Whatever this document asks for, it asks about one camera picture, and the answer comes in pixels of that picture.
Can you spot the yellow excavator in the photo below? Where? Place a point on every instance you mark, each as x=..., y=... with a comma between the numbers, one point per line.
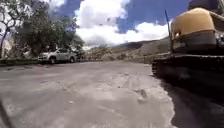
x=196, y=36

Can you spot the group of trees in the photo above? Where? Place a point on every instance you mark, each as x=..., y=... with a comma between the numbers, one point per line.
x=40, y=30

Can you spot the dry hillside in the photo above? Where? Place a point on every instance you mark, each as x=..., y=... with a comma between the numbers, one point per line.
x=133, y=51

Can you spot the silver car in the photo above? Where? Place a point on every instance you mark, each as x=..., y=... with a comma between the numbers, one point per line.
x=57, y=55

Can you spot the low dark hedge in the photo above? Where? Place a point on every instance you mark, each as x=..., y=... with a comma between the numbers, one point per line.
x=16, y=61

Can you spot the grey asphalt road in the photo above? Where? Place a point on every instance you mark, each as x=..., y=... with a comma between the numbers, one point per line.
x=83, y=93

